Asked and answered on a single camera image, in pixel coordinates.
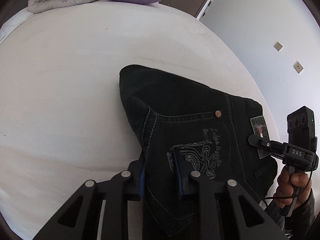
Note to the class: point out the white flat pillow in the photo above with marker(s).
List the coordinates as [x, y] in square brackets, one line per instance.
[14, 22]

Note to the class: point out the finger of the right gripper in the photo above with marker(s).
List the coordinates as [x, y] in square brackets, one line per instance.
[265, 146]

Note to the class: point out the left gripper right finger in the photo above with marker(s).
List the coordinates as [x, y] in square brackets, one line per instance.
[183, 168]

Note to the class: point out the black embroidered jeans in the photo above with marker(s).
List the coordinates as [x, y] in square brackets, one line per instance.
[177, 119]

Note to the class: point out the white bed mattress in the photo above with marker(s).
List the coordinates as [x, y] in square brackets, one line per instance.
[62, 121]

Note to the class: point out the beige wall switch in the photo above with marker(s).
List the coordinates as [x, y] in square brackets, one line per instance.
[278, 46]

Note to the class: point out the person's right hand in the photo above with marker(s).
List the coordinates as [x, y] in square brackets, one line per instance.
[286, 183]

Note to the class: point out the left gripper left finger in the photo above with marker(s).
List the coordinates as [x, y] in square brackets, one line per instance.
[136, 185]

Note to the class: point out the beige wall socket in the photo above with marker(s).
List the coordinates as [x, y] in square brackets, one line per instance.
[298, 67]

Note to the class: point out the black camera box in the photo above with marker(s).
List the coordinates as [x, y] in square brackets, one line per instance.
[301, 129]

